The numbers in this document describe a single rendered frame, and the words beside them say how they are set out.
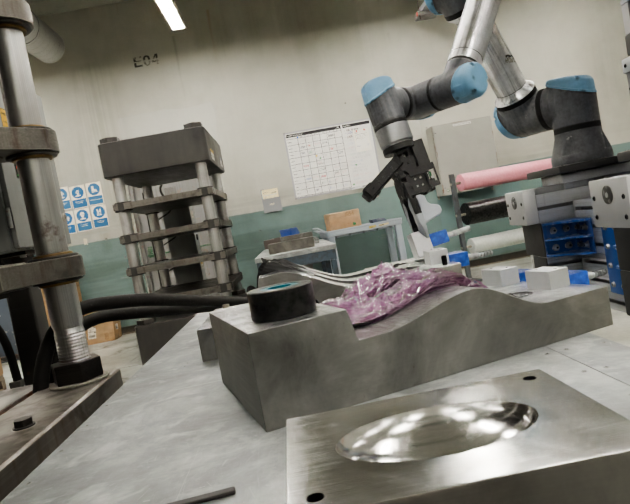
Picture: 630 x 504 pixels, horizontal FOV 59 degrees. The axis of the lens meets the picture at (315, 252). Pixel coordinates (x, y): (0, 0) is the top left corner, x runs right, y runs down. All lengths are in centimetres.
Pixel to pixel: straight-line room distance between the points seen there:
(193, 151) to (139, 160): 47
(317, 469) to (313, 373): 29
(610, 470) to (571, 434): 3
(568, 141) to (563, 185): 12
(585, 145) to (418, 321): 102
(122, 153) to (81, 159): 296
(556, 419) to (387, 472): 11
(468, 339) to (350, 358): 16
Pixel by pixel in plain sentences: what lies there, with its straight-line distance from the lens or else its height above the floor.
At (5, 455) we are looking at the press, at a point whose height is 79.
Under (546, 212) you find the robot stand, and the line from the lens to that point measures 157.
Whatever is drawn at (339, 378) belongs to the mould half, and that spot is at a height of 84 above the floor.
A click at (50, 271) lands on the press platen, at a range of 117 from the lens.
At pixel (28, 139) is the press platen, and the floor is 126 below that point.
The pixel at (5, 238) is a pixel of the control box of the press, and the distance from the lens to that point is 136.
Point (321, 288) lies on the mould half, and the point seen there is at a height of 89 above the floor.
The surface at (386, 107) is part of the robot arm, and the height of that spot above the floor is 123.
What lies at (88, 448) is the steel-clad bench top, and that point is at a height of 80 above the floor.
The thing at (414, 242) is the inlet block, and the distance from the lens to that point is 121.
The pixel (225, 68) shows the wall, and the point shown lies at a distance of 793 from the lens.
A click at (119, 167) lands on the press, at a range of 519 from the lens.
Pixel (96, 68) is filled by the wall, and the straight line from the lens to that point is 827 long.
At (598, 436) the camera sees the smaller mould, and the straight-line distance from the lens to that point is 36.
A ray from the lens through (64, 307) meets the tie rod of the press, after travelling 120.
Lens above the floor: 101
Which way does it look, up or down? 3 degrees down
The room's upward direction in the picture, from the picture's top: 11 degrees counter-clockwise
